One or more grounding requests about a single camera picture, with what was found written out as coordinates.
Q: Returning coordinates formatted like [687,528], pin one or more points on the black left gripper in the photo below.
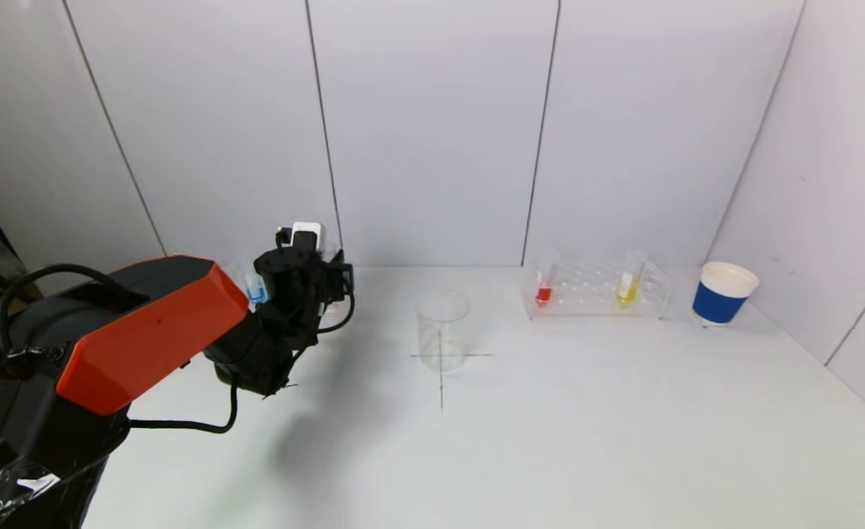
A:
[292,283]

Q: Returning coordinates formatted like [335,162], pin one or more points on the test tube with blue pigment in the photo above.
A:
[256,294]

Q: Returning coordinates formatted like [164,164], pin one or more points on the clear plastic wrap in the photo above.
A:
[6,492]

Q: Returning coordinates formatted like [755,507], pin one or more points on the clear glass beaker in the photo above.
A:
[443,330]

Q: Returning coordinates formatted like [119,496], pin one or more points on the test tube with red pigment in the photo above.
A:
[544,294]

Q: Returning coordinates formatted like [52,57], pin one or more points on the blue white paper cup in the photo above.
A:
[720,301]

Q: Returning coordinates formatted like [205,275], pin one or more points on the clear acrylic test tube rack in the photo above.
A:
[235,270]
[594,290]

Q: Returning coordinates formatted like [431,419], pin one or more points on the test tube with yellow pigment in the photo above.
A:
[627,290]

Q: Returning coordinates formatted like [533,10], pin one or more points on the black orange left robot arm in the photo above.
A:
[153,330]

